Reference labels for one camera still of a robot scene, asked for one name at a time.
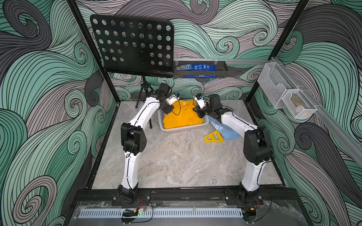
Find yellow t-shirt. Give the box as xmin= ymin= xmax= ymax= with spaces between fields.
xmin=163 ymin=100 xmax=204 ymax=129

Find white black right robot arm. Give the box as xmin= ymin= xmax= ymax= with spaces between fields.
xmin=193 ymin=94 xmax=272 ymax=203

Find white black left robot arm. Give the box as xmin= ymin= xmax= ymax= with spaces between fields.
xmin=113 ymin=83 xmax=178 ymax=205

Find white plastic basket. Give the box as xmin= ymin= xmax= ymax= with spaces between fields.
xmin=157 ymin=101 xmax=209 ymax=132

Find light blue t-shirt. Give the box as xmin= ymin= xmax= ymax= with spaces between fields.
xmin=208 ymin=116 xmax=240 ymax=139

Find yellow triangle ruler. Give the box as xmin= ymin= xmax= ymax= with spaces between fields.
xmin=204 ymin=131 xmax=224 ymax=143

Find M&M's candy bag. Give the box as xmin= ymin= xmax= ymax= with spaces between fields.
xmin=175 ymin=64 xmax=193 ymax=71

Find blue snack packet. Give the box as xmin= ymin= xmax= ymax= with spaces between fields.
xmin=191 ymin=64 xmax=217 ymax=71

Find black perforated music stand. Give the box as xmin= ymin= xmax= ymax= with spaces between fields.
xmin=90 ymin=14 xmax=175 ymax=129

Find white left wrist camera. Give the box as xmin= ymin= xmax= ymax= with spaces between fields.
xmin=166 ymin=92 xmax=180 ymax=105

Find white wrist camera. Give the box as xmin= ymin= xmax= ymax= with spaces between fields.
xmin=194 ymin=94 xmax=206 ymax=110
xmin=166 ymin=92 xmax=180 ymax=105

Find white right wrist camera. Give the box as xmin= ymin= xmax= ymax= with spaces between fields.
xmin=194 ymin=94 xmax=206 ymax=110

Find clear plastic wall bin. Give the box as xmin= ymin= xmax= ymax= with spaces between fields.
xmin=257 ymin=62 xmax=290 ymax=109

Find small clear wall bin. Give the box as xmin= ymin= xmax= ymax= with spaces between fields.
xmin=282 ymin=89 xmax=317 ymax=120

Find right electronics board with wires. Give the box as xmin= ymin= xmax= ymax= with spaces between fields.
xmin=242 ymin=202 xmax=273 ymax=224

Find electronics board with wires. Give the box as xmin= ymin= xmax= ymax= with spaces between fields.
xmin=242 ymin=202 xmax=273 ymax=224
xmin=120 ymin=196 xmax=154 ymax=225

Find left electronics board with wires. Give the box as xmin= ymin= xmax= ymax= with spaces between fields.
xmin=120 ymin=196 xmax=154 ymax=225

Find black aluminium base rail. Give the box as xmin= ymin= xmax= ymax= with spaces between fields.
xmin=74 ymin=185 xmax=299 ymax=206

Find white slotted cable duct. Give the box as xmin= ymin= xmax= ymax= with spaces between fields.
xmin=78 ymin=208 xmax=243 ymax=219

